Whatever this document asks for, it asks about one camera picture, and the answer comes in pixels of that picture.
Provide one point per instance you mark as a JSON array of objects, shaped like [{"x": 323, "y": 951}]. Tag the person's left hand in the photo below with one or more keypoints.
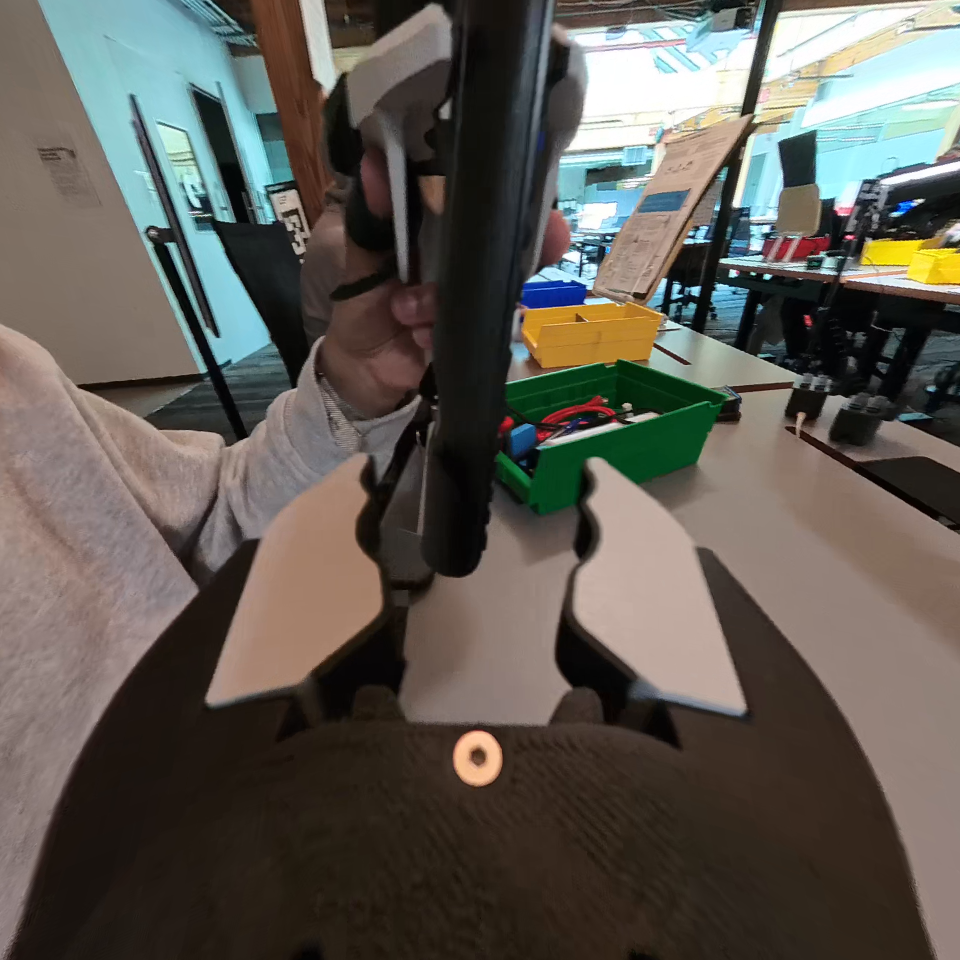
[{"x": 375, "y": 337}]

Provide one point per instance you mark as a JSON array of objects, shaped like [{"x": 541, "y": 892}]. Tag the small beige board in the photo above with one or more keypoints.
[{"x": 799, "y": 210}]

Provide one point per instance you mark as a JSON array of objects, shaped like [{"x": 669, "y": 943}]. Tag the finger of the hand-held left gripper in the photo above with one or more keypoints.
[
  {"x": 390, "y": 67},
  {"x": 566, "y": 112}
]

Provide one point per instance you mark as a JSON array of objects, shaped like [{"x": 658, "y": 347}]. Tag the black office chair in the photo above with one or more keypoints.
[{"x": 262, "y": 300}]

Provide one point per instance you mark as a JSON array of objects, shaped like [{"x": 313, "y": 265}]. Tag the wooden pillar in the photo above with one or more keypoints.
[{"x": 289, "y": 90}]

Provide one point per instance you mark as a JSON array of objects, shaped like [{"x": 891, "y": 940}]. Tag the person's left forearm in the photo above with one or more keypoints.
[{"x": 150, "y": 487}]

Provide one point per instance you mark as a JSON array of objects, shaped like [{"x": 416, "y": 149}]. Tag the black steel column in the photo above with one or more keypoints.
[{"x": 738, "y": 150}]

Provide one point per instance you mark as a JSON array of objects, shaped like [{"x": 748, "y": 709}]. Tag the small dark box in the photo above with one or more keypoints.
[{"x": 729, "y": 405}]

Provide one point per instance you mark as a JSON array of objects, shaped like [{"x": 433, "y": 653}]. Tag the dark framed glass door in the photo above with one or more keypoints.
[{"x": 176, "y": 225}]

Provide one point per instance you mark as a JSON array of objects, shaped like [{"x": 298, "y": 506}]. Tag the small black panel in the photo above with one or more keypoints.
[{"x": 797, "y": 157}]

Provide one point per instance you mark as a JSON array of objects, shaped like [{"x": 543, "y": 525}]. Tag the black remote control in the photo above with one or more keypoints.
[{"x": 480, "y": 300}]

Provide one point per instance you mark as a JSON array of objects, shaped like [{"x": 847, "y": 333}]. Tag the green plastic bin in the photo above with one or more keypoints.
[{"x": 622, "y": 457}]

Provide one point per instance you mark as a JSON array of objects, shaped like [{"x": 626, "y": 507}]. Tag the red plastic bin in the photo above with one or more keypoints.
[{"x": 795, "y": 249}]

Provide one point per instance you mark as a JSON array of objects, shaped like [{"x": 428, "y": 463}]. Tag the yellow plastic bin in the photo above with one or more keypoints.
[
  {"x": 937, "y": 268},
  {"x": 592, "y": 345},
  {"x": 892, "y": 253}
]

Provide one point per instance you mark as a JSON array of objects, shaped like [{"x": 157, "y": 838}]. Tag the printed marker tag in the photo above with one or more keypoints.
[{"x": 292, "y": 225}]

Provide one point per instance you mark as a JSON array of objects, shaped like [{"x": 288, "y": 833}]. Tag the black charger dock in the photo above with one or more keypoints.
[
  {"x": 859, "y": 424},
  {"x": 810, "y": 397}
]

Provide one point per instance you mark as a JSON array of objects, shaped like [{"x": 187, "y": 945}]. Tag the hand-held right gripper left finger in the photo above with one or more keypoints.
[{"x": 300, "y": 600}]

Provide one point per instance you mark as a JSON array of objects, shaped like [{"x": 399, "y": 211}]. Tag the black stanchion pole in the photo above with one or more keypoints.
[{"x": 191, "y": 322}]

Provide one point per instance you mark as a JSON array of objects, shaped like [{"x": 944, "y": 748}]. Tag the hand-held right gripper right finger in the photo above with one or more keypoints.
[{"x": 645, "y": 600}]

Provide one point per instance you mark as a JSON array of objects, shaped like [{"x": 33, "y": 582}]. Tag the office desk with black legs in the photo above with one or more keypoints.
[{"x": 780, "y": 268}]

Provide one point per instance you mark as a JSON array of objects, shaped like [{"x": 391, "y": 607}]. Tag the small blue plastic bin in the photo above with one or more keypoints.
[{"x": 555, "y": 294}]

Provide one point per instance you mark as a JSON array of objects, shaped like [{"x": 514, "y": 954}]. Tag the brown document board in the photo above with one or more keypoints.
[{"x": 660, "y": 217}]

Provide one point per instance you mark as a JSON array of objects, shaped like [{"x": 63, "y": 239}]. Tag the paper wall notice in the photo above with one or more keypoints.
[{"x": 69, "y": 176}]

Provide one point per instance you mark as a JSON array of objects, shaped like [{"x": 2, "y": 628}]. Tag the red plastic object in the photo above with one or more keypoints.
[{"x": 506, "y": 429}]

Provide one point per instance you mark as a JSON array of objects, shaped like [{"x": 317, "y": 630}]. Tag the black desk mat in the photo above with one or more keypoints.
[{"x": 915, "y": 484}]

